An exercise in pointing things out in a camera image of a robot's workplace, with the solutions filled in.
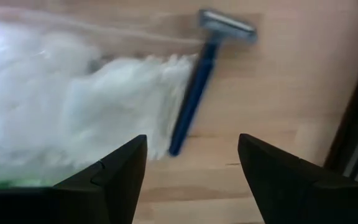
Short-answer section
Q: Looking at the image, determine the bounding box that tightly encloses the clear plastic vanity pack bag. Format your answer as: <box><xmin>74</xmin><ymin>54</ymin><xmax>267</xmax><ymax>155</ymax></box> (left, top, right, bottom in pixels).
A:
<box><xmin>0</xmin><ymin>18</ymin><xmax>198</xmax><ymax>187</ymax></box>

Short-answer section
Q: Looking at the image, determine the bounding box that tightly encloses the blue disposable razor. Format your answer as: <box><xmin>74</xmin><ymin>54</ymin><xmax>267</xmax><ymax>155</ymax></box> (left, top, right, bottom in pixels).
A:
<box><xmin>168</xmin><ymin>8</ymin><xmax>259</xmax><ymax>157</ymax></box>

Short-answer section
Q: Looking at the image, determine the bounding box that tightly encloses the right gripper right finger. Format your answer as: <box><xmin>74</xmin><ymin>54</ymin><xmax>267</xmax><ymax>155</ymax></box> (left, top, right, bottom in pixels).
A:
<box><xmin>237</xmin><ymin>133</ymin><xmax>358</xmax><ymax>224</ymax></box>

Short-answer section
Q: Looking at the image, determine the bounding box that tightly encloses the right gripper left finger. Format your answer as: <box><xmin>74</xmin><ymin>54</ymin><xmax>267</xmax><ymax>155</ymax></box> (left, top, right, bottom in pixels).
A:
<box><xmin>0</xmin><ymin>134</ymin><xmax>148</xmax><ymax>224</ymax></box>

